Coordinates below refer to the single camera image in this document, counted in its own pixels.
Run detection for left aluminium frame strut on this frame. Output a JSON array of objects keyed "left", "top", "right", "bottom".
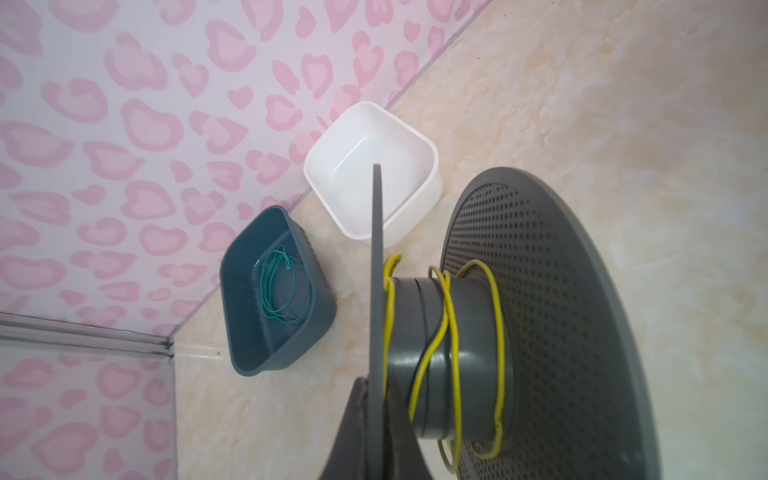
[{"left": 1, "top": 313, "right": 174, "bottom": 359}]

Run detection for yellow cable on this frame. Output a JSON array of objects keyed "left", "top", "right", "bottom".
[{"left": 381, "top": 253, "right": 508, "bottom": 475}]

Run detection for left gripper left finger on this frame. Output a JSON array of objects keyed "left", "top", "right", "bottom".
[{"left": 320, "top": 377, "right": 368, "bottom": 480}]

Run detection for white plastic tray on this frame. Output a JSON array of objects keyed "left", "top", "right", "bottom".
[{"left": 303, "top": 101, "right": 443, "bottom": 248}]

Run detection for green cable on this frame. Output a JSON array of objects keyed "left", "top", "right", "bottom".
[{"left": 257, "top": 244, "right": 313, "bottom": 326}]

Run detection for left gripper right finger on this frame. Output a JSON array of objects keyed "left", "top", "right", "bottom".
[{"left": 384, "top": 380, "right": 432, "bottom": 480}]

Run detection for dark teal plastic bin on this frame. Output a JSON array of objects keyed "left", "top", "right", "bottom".
[{"left": 220, "top": 206, "right": 337, "bottom": 377}]

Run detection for dark grey cable spool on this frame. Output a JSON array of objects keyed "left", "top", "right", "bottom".
[{"left": 366, "top": 167, "right": 662, "bottom": 479}]

